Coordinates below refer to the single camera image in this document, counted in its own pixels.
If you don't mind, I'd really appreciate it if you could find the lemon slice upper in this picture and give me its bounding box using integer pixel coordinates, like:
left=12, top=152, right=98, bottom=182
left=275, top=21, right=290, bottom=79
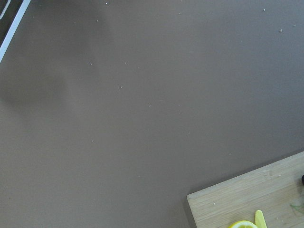
left=228, top=220, right=257, bottom=228

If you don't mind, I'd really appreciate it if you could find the wooden cutting board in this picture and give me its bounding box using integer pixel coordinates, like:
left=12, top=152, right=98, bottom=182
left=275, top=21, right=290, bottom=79
left=187, top=152, right=304, bottom=228

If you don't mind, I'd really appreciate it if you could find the yellow plastic knife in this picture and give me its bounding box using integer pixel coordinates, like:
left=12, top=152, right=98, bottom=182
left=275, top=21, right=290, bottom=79
left=255, top=210, right=267, bottom=228

